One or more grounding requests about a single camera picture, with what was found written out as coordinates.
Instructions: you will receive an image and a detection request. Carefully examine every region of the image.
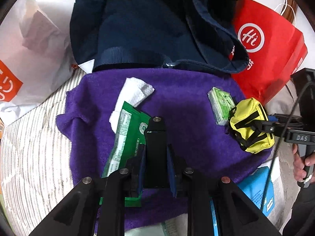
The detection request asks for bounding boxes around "curved wooden frame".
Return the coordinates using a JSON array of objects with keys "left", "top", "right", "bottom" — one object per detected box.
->
[{"left": 283, "top": 0, "right": 301, "bottom": 27}]

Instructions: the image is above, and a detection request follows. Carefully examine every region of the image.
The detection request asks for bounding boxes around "white tissue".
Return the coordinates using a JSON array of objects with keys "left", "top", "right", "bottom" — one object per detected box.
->
[{"left": 109, "top": 77, "right": 155, "bottom": 131}]

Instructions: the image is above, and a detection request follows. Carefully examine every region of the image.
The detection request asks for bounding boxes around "purple towel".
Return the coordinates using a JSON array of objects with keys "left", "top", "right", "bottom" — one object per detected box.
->
[{"left": 56, "top": 67, "right": 273, "bottom": 230}]

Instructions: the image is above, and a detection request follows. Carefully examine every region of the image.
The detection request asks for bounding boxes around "yellow pouch with black straps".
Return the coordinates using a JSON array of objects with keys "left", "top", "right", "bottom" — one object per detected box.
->
[{"left": 226, "top": 98, "right": 275, "bottom": 154}]

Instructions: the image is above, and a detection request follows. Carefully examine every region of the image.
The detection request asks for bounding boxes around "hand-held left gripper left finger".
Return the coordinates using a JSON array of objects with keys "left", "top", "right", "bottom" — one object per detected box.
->
[{"left": 30, "top": 145, "right": 148, "bottom": 236}]

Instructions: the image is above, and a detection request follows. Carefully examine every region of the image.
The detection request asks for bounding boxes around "black case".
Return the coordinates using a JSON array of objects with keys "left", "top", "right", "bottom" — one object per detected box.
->
[{"left": 143, "top": 116, "right": 168, "bottom": 189}]

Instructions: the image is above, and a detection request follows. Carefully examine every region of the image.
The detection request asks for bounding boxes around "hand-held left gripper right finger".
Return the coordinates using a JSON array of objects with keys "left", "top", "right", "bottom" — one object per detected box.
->
[{"left": 167, "top": 144, "right": 282, "bottom": 236}]

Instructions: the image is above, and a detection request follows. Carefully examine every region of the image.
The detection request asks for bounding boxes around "striped bed quilt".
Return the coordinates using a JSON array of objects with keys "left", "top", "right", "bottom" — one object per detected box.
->
[{"left": 0, "top": 66, "right": 104, "bottom": 236}]

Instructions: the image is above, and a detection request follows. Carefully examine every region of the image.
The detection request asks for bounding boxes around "green wipes pack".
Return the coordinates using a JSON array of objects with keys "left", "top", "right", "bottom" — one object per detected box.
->
[{"left": 99, "top": 101, "right": 154, "bottom": 207}]

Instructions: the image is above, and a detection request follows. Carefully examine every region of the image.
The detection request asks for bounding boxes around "blue tissue pack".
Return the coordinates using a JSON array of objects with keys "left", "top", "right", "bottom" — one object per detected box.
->
[{"left": 209, "top": 166, "right": 275, "bottom": 236}]

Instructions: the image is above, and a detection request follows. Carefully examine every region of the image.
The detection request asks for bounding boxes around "black cable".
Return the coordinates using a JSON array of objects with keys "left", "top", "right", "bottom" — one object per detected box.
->
[{"left": 261, "top": 79, "right": 315, "bottom": 213}]

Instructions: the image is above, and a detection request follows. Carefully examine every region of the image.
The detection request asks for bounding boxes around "person's right hand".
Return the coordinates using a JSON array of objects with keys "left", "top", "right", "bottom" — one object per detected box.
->
[{"left": 292, "top": 144, "right": 315, "bottom": 181}]

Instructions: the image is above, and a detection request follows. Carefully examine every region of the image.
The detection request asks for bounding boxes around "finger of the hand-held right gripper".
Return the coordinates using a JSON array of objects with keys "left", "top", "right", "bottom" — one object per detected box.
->
[
  {"left": 268, "top": 113, "right": 299, "bottom": 124},
  {"left": 251, "top": 119, "right": 287, "bottom": 138}
]

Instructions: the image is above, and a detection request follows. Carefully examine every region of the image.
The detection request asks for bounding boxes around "person's right forearm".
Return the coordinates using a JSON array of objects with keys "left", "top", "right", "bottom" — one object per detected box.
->
[{"left": 282, "top": 177, "right": 315, "bottom": 236}]

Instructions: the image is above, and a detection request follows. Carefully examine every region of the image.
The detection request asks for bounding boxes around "red paper bag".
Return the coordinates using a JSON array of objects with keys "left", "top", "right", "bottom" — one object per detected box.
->
[{"left": 228, "top": 0, "right": 308, "bottom": 106}]

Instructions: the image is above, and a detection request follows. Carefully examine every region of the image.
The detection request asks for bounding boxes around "small green tissue packet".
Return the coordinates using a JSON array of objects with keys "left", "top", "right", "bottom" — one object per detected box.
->
[{"left": 207, "top": 87, "right": 237, "bottom": 126}]

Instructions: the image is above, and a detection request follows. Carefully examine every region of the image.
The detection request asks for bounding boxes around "navy fabric bag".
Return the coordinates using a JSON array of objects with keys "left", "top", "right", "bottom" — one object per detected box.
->
[{"left": 69, "top": 0, "right": 254, "bottom": 75}]

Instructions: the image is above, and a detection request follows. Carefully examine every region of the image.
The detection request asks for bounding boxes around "white plastic shopping bag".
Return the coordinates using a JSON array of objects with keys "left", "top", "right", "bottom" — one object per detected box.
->
[{"left": 0, "top": 0, "right": 79, "bottom": 126}]

